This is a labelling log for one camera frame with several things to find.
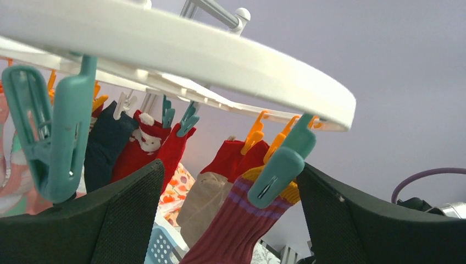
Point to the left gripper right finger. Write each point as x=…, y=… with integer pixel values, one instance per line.
x=347, y=225

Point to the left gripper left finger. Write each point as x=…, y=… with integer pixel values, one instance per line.
x=110, y=225

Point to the red santa sock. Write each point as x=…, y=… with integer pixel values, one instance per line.
x=142, y=147

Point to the red beige sock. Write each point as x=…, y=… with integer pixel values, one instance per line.
x=253, y=158
x=196, y=213

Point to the purple patchwork sock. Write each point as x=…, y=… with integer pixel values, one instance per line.
x=238, y=225

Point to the white clip hanger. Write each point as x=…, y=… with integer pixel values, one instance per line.
x=50, y=97

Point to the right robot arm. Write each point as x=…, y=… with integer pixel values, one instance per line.
x=454, y=210

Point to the blue plastic basket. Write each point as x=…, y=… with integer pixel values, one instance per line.
x=165, y=246

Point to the orange floral cloth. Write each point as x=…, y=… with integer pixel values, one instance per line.
x=174, y=195

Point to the navy christmas sock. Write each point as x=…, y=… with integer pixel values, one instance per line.
x=106, y=142

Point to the pink sock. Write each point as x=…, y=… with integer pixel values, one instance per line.
x=18, y=194

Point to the metal drying rack stand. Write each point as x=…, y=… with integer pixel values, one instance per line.
x=235, y=22

